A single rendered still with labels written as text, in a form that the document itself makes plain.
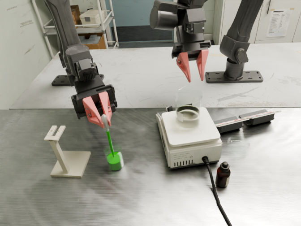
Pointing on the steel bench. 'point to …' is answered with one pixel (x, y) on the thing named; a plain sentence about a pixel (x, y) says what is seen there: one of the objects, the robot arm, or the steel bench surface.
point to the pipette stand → (66, 157)
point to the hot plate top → (213, 132)
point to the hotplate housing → (189, 151)
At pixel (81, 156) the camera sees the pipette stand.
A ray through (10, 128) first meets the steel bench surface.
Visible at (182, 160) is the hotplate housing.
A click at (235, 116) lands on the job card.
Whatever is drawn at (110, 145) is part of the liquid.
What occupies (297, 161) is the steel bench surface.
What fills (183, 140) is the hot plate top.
